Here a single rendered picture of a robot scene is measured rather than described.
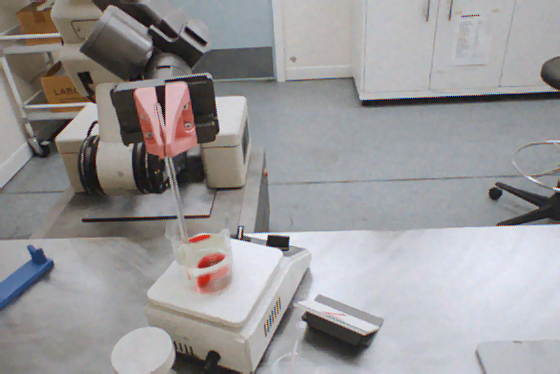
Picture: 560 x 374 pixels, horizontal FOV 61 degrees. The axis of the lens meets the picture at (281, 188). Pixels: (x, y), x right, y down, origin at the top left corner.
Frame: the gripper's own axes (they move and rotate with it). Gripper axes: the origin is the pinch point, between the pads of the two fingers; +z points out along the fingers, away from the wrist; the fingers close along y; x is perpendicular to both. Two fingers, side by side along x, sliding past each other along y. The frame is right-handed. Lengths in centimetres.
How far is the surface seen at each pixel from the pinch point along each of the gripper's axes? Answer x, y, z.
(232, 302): 17.5, 3.7, 2.8
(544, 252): 26, 47, -5
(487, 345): 25.3, 30.7, 8.4
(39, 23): 31, -72, -220
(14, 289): 25.3, -25.5, -14.5
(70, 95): 68, -67, -217
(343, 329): 24.0, 15.5, 3.6
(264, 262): 17.5, 7.9, -2.5
